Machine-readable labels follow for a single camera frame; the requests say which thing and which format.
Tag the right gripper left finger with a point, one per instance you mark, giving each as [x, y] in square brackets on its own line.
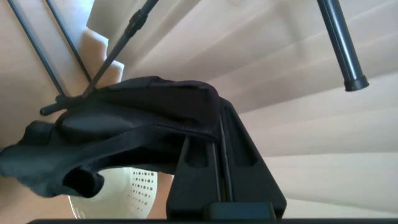
[192, 186]

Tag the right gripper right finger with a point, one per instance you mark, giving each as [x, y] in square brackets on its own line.
[252, 186]

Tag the black garment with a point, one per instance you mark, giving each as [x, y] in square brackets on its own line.
[124, 124]

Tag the white laundry basket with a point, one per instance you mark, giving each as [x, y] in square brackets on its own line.
[118, 193]

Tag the black clothes rack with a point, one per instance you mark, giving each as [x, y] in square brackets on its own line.
[342, 46]

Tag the beige curtain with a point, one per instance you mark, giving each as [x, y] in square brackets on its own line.
[280, 46]

